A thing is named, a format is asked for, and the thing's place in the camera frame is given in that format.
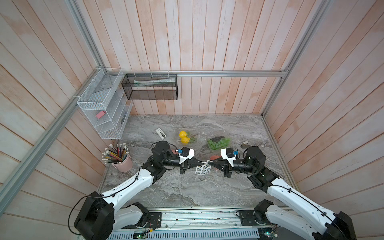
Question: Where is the white wire mesh shelf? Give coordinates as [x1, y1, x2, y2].
[78, 68, 133, 140]

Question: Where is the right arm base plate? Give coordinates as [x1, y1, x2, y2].
[235, 210, 279, 227]

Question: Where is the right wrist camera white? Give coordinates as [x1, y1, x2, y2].
[221, 148, 239, 167]

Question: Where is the clear box of grapes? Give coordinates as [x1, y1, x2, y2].
[207, 136, 231, 151]

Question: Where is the black wire mesh basket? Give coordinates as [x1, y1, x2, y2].
[122, 73, 179, 101]

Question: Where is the clear box of red apples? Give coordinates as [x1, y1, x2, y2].
[210, 155, 221, 161]

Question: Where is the aluminium front rail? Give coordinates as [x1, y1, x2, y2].
[76, 206, 325, 233]

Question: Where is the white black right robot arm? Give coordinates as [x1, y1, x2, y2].
[208, 146, 357, 240]

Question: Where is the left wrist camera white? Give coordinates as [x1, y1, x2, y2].
[178, 147, 195, 165]

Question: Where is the clear box of small peaches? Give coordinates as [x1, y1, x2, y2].
[172, 149, 179, 156]

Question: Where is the small grey tape dispenser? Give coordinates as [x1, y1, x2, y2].
[241, 141, 251, 149]

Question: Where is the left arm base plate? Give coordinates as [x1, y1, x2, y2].
[123, 212, 162, 230]

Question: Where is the paper in black basket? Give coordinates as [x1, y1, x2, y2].
[133, 78, 177, 87]

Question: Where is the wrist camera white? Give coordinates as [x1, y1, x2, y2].
[178, 147, 195, 165]
[221, 148, 239, 167]

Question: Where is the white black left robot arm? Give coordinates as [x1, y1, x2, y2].
[72, 141, 204, 240]

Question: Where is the pink eraser block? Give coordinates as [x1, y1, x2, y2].
[96, 111, 106, 119]

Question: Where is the colored pencils bundle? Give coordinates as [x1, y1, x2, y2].
[102, 143, 129, 164]

